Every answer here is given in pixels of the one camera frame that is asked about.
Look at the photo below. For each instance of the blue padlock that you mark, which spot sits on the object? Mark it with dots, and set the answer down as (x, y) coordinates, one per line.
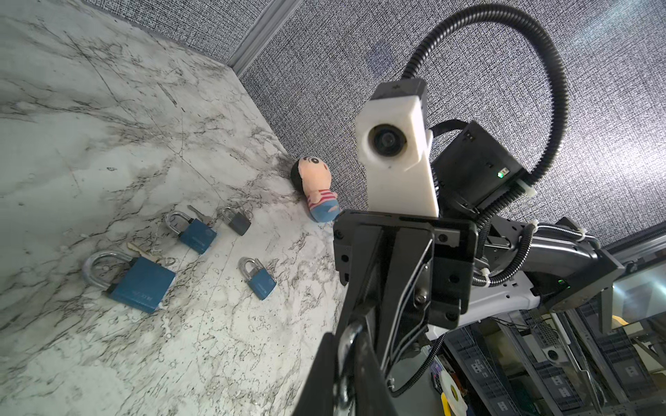
(142, 287)
(198, 235)
(257, 277)

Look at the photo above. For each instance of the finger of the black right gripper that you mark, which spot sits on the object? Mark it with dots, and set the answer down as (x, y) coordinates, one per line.
(410, 248)
(359, 256)

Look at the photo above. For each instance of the pink plush doll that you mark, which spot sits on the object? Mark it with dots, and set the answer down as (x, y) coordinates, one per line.
(312, 178)

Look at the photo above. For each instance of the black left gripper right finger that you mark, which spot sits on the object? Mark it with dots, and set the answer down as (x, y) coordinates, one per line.
(371, 394)

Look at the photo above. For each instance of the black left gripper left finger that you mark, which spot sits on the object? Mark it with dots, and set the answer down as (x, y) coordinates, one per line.
(317, 397)

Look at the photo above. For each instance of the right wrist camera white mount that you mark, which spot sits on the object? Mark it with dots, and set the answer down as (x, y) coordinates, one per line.
(394, 146)

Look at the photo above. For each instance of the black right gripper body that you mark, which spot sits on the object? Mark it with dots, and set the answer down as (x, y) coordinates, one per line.
(441, 293)

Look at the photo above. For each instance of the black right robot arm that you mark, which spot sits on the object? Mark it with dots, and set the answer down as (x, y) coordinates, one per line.
(566, 267)

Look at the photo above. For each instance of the small black padlock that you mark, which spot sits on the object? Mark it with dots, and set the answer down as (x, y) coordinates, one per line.
(236, 220)

